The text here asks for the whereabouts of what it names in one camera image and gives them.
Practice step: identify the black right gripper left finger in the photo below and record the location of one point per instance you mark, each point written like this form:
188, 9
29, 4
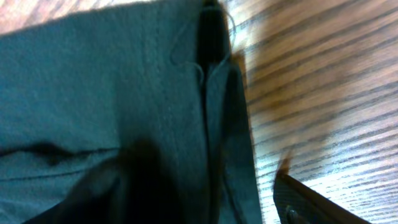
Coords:
128, 188

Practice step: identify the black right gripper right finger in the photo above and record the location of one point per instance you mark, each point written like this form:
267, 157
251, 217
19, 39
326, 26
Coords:
298, 204

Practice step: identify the black t-shirt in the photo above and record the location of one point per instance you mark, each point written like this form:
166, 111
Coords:
76, 91

